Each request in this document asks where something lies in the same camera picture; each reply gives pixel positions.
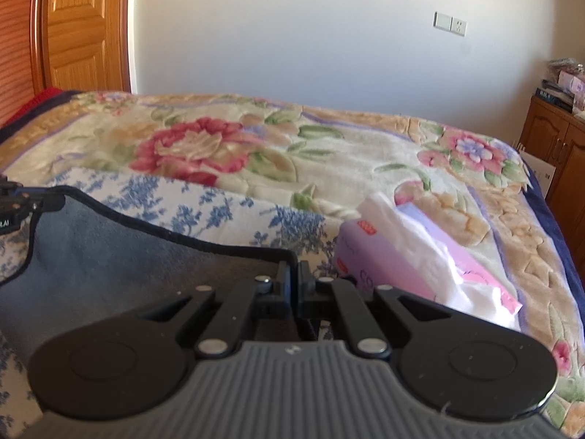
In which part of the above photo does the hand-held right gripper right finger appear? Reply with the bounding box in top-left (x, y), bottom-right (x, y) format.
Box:
top-left (297, 260), bottom-right (454, 360)

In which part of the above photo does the orange ribbed panel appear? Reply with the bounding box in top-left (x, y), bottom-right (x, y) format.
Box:
top-left (0, 0), bottom-right (38, 127)

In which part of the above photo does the dark book stack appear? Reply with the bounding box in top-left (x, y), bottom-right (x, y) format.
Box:
top-left (534, 79), bottom-right (575, 113)

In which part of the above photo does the wooden door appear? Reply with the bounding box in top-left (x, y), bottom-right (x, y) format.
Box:
top-left (30, 0), bottom-right (139, 95)

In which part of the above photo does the white cardboard box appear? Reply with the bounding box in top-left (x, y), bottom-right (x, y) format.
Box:
top-left (518, 148), bottom-right (557, 200)

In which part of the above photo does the clear plastic bag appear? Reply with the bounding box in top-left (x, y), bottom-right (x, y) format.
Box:
top-left (546, 57), bottom-right (585, 78)

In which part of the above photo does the floral plush blanket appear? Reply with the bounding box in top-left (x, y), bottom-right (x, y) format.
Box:
top-left (0, 90), bottom-right (585, 438)

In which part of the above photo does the pink printed packet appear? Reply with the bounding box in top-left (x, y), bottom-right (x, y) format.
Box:
top-left (558, 70), bottom-right (585, 107)

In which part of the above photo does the red cloth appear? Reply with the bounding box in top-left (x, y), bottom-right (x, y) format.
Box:
top-left (8, 85), bottom-right (65, 120)

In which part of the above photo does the purple tissue pack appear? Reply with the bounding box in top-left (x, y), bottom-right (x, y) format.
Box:
top-left (333, 191), bottom-right (524, 331)

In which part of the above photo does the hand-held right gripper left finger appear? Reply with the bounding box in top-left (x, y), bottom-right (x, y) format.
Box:
top-left (136, 260), bottom-right (294, 360)

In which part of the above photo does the wooden cabinet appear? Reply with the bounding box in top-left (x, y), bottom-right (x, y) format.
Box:
top-left (518, 94), bottom-right (585, 258)

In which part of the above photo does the white blue floral cloth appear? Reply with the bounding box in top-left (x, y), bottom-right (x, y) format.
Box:
top-left (0, 166), bottom-right (343, 439)

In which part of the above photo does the grey towel with dark edging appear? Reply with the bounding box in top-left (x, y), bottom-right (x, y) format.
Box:
top-left (0, 185), bottom-right (299, 378)

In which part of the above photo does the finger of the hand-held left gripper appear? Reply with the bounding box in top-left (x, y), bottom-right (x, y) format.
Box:
top-left (0, 181), bottom-right (66, 215)

